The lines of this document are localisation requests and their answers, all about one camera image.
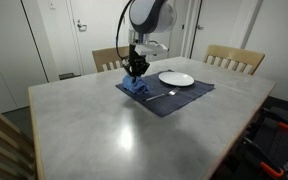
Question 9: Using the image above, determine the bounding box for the light wooden slat-back chair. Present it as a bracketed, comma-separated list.
[202, 44, 266, 76]
[0, 100, 38, 180]
[91, 45, 132, 73]

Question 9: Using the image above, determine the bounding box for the white door with knob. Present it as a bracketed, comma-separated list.
[190, 0, 243, 63]

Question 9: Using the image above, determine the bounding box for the blue towel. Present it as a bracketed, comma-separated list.
[122, 73, 151, 95]

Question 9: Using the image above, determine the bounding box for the black clamp orange handle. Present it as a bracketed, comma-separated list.
[242, 136, 286, 179]
[262, 108, 288, 132]

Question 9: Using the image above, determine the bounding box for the silver lever door handle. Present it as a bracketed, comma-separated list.
[76, 19, 88, 33]

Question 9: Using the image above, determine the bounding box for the white round plate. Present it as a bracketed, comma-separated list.
[158, 71, 196, 88]

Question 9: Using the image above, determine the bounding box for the dark baseboard vent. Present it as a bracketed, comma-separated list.
[58, 72, 82, 81]

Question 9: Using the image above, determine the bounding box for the dark blue cloth placemat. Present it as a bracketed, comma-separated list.
[115, 69, 216, 119]

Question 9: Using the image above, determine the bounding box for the white door with lever handle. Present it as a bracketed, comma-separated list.
[67, 0, 127, 76]

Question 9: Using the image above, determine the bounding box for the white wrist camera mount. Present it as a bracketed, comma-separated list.
[134, 41, 169, 58]

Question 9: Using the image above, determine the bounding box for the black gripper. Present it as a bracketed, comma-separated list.
[123, 44, 151, 80]

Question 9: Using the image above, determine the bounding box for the silver fork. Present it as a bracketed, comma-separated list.
[141, 87, 181, 104]

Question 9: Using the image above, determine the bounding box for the white closet door panel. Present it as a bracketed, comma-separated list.
[0, 0, 48, 113]

